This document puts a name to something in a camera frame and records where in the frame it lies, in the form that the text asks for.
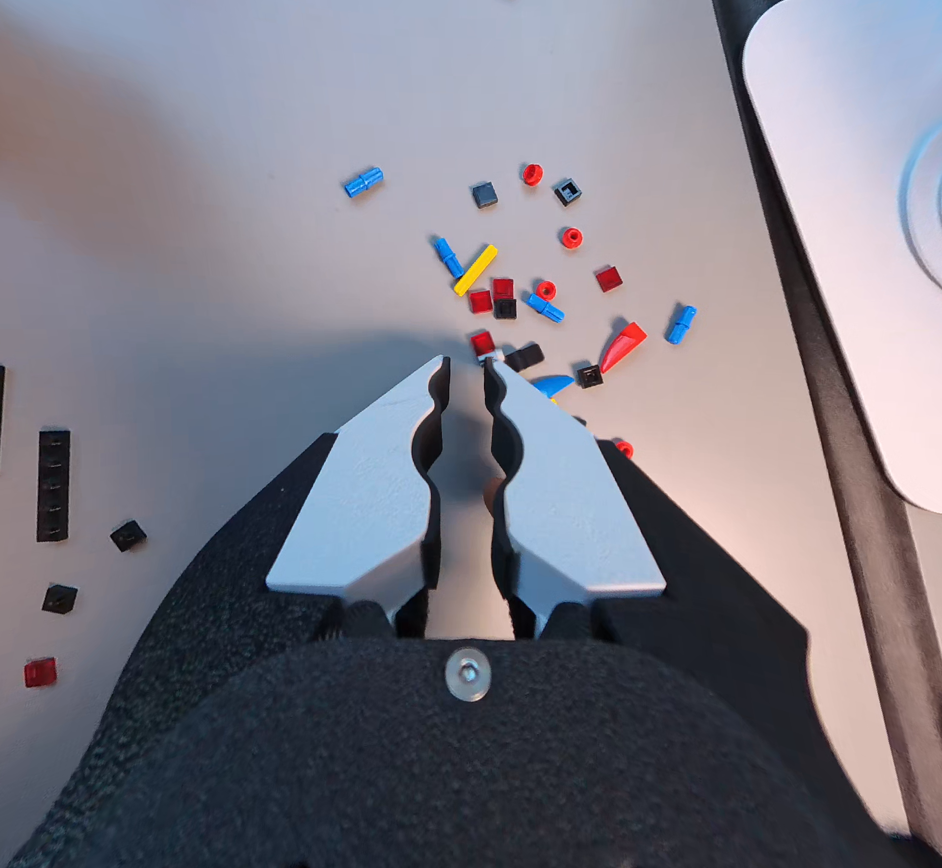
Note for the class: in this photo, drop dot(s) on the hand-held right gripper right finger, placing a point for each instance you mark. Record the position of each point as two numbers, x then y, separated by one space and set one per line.
581 515

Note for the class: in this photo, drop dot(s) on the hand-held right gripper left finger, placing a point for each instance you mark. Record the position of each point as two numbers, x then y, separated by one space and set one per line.
353 515

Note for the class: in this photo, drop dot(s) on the red transparent lego tile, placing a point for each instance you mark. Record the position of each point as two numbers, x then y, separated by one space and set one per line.
40 671
482 343

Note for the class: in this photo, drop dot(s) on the pile of colourful lego pieces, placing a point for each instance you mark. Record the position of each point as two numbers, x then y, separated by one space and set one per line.
548 308

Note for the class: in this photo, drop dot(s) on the small dark lego plate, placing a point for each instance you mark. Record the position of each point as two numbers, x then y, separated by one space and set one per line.
59 598
129 535

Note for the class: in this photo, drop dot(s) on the white book stand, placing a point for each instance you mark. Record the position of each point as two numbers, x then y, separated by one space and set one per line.
846 183

